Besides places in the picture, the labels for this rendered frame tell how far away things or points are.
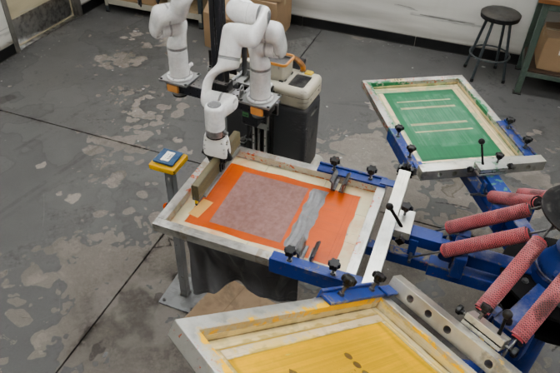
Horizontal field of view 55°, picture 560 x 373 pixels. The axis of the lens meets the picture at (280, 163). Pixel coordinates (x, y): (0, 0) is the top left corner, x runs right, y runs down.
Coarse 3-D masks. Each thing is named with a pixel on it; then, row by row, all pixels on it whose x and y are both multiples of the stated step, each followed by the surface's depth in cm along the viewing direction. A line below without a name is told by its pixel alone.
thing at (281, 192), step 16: (224, 176) 234; (240, 176) 234; (256, 176) 234; (272, 176) 235; (224, 192) 225; (240, 192) 226; (256, 192) 226; (272, 192) 226; (288, 192) 226; (304, 192) 227; (336, 192) 227; (288, 208) 219; (320, 208) 219; (336, 208) 220; (352, 208) 220; (336, 224) 212
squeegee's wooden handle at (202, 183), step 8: (232, 136) 224; (232, 144) 223; (232, 152) 225; (216, 160) 212; (208, 168) 208; (216, 168) 212; (200, 176) 204; (208, 176) 207; (216, 176) 214; (192, 184) 200; (200, 184) 201; (208, 184) 209; (192, 192) 202; (200, 192) 203; (200, 200) 205
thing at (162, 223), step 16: (256, 160) 242; (272, 160) 238; (288, 160) 238; (192, 176) 228; (320, 176) 234; (384, 192) 223; (176, 208) 213; (160, 224) 205; (176, 224) 205; (368, 224) 208; (192, 240) 202; (208, 240) 199; (224, 240) 199; (368, 240) 204; (240, 256) 198; (256, 256) 194; (352, 256) 195; (352, 272) 189
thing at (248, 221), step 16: (208, 208) 218; (224, 208) 218; (240, 208) 218; (256, 208) 218; (272, 208) 219; (208, 224) 210; (224, 224) 211; (240, 224) 211; (256, 224) 211; (272, 224) 211; (288, 224) 212; (320, 224) 212; (256, 240) 205; (272, 240) 205; (320, 240) 205; (336, 240) 206; (304, 256) 199; (320, 256) 199; (336, 256) 199
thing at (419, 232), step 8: (416, 232) 198; (424, 232) 198; (432, 232) 198; (440, 232) 198; (408, 240) 198; (424, 240) 196; (432, 240) 195; (440, 240) 195; (424, 248) 198; (432, 248) 197
